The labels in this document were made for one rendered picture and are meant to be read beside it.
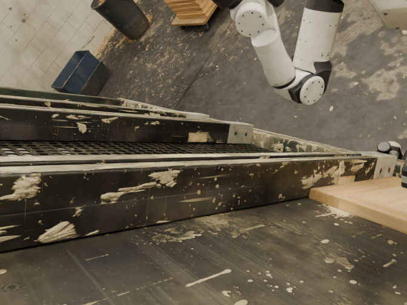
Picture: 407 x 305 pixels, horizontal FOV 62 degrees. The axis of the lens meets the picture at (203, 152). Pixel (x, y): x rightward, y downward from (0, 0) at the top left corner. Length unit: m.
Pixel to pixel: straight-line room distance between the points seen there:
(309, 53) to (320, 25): 0.07
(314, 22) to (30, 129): 0.70
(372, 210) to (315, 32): 0.47
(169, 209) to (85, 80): 4.28
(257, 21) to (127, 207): 0.50
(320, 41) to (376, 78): 1.53
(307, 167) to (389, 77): 1.82
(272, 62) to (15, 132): 0.60
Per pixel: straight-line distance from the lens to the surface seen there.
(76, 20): 5.73
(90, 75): 4.69
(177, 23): 4.12
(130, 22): 4.85
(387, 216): 0.59
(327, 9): 0.89
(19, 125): 0.82
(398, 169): 1.01
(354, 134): 2.20
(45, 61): 5.57
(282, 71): 0.86
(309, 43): 0.91
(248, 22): 0.75
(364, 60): 2.54
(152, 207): 0.39
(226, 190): 0.46
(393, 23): 0.89
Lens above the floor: 1.79
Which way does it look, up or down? 42 degrees down
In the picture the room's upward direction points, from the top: 49 degrees counter-clockwise
